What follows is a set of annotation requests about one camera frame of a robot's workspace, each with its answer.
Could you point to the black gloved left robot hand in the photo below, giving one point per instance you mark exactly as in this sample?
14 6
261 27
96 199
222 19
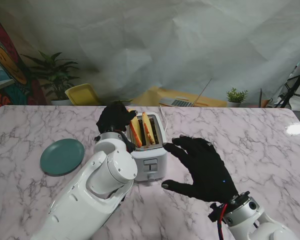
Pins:
113 117

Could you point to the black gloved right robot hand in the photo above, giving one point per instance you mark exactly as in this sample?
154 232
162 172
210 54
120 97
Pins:
202 170

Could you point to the yellow toast slice orange crust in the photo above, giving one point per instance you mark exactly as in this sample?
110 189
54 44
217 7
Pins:
136 132
150 130

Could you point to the white two-slot toaster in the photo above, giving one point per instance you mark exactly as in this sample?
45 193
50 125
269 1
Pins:
152 162

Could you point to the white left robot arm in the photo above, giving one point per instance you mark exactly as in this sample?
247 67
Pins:
90 190

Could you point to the yellow plastic chair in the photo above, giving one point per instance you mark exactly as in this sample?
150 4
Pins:
83 95

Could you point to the teal round plate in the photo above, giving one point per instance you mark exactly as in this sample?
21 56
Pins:
62 157

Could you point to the silver open laptop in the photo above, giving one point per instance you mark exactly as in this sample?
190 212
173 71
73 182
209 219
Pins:
177 102

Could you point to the large green potted plant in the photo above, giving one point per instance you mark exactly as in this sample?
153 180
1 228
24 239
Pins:
55 72

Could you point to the small green potted plant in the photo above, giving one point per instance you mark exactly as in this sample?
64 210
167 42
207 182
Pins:
236 97

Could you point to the white crumpled backdrop sheet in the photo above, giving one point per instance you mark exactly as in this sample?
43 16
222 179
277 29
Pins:
165 45

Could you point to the colourful cartoon mural board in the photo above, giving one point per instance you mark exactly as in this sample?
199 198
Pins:
7 65

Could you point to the black tripod stand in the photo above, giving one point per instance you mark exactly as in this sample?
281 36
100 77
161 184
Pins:
296 86

